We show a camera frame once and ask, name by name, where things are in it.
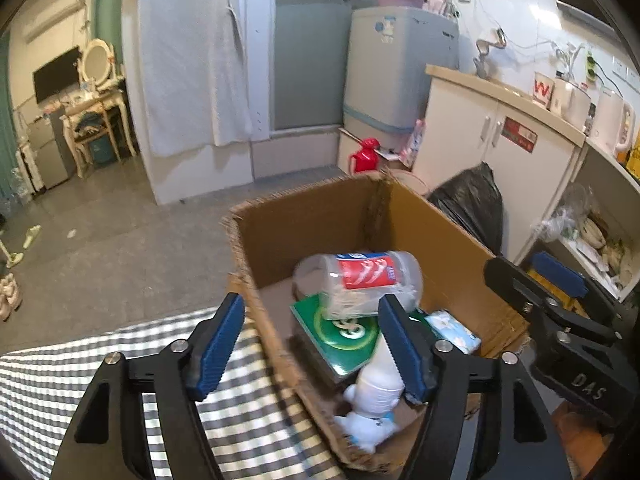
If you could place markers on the cardboard box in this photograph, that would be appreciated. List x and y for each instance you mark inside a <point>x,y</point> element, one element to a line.
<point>310,230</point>

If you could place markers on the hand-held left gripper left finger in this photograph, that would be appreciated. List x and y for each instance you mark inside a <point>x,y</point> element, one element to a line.
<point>220,345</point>

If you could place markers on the metal faucet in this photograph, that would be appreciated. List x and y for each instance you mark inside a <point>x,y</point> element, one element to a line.
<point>482,60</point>

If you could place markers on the white cup red mark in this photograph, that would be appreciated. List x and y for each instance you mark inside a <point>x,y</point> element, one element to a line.
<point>544,90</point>

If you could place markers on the beige shoe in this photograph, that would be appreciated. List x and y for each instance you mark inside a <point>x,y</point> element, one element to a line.
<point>9,287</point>
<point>11,310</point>

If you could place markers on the checkered tablecloth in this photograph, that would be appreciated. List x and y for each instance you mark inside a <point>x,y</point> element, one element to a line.
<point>260,410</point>

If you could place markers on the red plastic container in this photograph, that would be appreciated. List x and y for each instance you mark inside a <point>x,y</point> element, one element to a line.
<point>367,157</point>

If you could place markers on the grey mini fridge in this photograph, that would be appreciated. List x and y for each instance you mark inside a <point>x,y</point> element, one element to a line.
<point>47,155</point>

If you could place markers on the hanging white towel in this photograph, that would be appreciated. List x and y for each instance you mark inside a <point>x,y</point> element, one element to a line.
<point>190,60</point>

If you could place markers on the wooden chair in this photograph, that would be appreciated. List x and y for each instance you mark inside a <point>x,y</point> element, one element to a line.
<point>85,135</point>

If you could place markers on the white air conditioner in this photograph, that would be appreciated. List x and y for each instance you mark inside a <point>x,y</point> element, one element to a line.
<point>55,15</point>

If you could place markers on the green slipper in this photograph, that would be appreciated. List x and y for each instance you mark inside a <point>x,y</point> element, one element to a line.
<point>15,258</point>
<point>32,236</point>

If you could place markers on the cream vanity desk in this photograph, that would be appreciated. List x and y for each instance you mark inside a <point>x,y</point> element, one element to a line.
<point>100,102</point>

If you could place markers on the wide green curtain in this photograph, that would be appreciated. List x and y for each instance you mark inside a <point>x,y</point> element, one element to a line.
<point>5,135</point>

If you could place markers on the white electric kettle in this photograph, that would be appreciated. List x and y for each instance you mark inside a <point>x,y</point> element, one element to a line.
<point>610,120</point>

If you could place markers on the white wooden panel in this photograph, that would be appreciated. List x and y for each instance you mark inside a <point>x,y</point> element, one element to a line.
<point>257,60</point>

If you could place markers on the oval vanity mirror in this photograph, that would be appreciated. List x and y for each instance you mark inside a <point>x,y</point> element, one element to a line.
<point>95,60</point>

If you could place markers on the clear cotton swab jar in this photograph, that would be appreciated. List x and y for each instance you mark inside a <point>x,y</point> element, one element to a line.
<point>370,272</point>

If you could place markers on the white spray bottle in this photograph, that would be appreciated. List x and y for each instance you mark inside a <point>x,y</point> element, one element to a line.
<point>375,385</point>

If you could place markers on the white kitchen cabinet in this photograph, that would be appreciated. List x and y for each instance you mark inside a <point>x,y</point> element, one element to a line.
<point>460,150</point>

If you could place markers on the white rice cooker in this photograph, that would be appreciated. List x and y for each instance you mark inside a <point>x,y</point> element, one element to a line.
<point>570,102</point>

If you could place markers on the grey washing machine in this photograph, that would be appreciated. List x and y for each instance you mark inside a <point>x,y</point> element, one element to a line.
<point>395,70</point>

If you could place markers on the pink packet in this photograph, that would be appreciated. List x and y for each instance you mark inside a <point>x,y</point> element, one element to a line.
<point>414,145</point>

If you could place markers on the clear plastic bag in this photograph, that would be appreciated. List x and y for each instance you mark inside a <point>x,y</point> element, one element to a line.
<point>565,220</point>

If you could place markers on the black television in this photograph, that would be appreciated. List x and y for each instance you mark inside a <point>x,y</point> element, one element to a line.
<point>55,77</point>

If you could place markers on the blue tissue pack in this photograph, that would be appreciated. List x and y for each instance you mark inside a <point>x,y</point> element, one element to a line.
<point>452,330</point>

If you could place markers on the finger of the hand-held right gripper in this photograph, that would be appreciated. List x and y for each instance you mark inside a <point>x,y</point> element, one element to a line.
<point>557,272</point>
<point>520,290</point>

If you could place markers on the white figurine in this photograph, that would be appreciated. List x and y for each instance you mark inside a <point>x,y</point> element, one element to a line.
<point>365,430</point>

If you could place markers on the teal waste bin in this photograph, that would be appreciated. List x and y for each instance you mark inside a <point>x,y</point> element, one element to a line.
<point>102,152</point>

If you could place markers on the frosted glass door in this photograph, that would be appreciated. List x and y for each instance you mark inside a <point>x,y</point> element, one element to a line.
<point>310,60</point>

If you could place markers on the black trash bag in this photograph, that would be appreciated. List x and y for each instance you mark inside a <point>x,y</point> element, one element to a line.
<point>470,205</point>

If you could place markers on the narrow green curtain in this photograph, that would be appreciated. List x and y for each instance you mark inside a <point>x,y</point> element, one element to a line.
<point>110,10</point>

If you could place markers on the green medicine box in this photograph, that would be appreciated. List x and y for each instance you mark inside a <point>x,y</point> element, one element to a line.
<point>325,325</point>

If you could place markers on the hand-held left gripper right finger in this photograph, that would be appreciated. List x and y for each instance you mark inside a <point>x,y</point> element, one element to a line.
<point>400,345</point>

